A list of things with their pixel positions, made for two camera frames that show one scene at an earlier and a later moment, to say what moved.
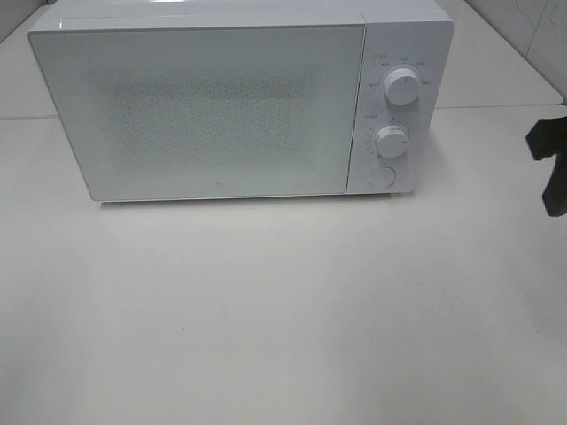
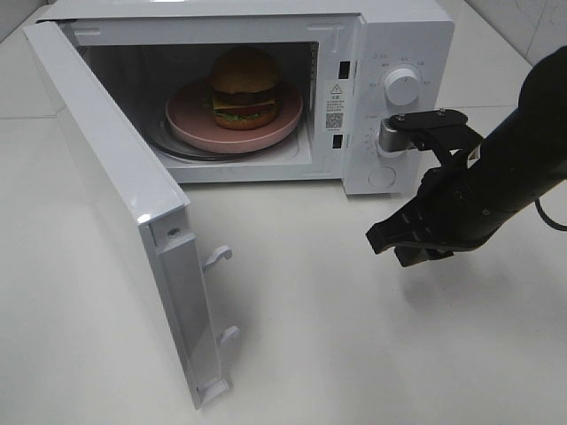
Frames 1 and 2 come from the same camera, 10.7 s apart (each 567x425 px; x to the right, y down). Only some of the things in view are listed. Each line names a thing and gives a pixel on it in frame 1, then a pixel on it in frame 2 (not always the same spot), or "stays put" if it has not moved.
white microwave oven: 196,99 stays put
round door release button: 382,176 stays put
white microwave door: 206,112 to 143,197
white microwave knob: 401,87 stays put
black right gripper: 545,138 to 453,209
